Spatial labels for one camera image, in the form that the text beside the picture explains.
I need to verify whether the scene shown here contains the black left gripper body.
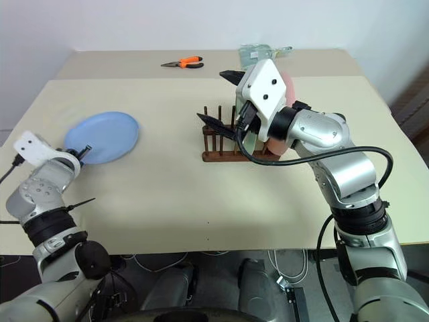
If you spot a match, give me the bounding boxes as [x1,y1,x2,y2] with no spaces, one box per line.
[64,147,84,166]

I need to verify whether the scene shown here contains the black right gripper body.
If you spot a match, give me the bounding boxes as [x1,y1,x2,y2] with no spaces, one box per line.
[234,99,262,137]

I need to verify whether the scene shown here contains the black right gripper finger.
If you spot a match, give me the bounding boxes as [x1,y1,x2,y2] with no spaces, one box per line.
[196,113,239,141]
[219,69,248,86]

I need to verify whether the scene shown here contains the pale green plate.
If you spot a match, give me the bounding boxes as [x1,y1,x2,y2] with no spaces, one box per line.
[235,96,259,152]

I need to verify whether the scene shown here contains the blue plate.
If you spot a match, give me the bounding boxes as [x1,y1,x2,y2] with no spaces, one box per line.
[64,111,140,165]

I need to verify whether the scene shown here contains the pink plate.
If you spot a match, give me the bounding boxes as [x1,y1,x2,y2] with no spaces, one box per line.
[265,70,298,158]

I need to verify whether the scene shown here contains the wooden dish rack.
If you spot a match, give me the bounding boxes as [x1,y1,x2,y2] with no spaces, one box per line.
[196,104,286,164]

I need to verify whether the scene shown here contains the clear bag of parts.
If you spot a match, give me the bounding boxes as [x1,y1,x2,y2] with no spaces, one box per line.
[238,44,280,66]

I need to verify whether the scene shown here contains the dark grey rounded shell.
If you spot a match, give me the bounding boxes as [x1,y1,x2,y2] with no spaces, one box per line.
[139,262,199,311]
[237,258,290,322]

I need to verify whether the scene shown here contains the black flat bar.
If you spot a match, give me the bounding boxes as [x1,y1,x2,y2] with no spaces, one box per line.
[285,285,308,322]

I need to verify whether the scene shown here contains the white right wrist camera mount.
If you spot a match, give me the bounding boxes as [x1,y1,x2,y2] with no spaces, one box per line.
[235,58,290,142]

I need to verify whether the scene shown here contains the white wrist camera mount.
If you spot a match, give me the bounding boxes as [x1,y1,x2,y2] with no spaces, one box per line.
[235,58,290,142]
[13,131,54,166]

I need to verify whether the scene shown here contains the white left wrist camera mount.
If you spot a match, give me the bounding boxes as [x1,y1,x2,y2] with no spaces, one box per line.
[13,131,54,166]

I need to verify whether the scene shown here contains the orange handled pliers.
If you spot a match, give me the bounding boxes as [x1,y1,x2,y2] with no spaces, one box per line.
[160,56,204,70]

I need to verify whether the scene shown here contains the black cable tie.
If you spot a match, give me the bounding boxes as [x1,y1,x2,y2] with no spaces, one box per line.
[63,197,97,213]

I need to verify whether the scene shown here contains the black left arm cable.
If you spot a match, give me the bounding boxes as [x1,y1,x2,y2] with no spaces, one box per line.
[0,154,24,225]

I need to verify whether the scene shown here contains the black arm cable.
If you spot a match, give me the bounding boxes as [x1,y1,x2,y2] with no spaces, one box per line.
[0,154,24,225]
[234,100,393,322]

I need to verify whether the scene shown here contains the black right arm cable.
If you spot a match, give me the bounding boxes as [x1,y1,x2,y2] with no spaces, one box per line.
[234,100,393,322]

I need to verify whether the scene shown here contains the white cable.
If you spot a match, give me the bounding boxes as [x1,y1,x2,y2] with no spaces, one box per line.
[119,252,189,273]
[267,248,310,280]

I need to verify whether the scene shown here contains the black strapped pouch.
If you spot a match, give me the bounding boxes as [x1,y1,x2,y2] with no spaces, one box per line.
[77,267,139,322]

